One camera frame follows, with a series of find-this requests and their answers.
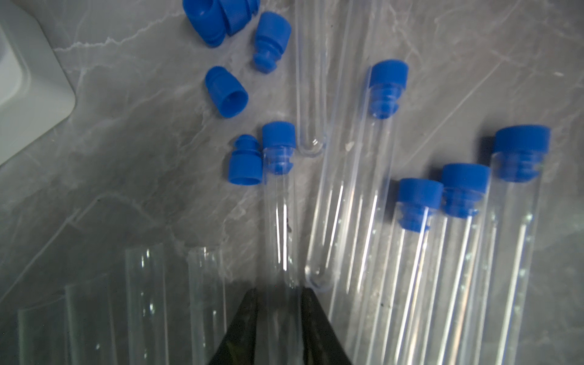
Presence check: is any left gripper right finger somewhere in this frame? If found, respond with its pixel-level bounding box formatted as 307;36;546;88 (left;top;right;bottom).
301;287;351;365

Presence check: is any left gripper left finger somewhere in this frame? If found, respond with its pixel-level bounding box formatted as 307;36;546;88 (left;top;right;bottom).
208;288;259;365

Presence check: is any blue stopper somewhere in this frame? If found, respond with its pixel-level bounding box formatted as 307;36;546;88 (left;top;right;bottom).
205;66;249;118
228;135;263;186
219;0;260;37
252;12;292;74
182;0;226;48

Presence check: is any open test tube without stopper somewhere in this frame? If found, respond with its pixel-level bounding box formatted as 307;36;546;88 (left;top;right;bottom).
305;1;384;291

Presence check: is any test tube group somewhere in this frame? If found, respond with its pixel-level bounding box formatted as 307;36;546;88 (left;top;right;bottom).
360;178;443;364
457;125;551;364
403;164;491;364

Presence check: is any white rectangular plastic box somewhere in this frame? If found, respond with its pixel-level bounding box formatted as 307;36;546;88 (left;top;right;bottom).
1;1;75;163

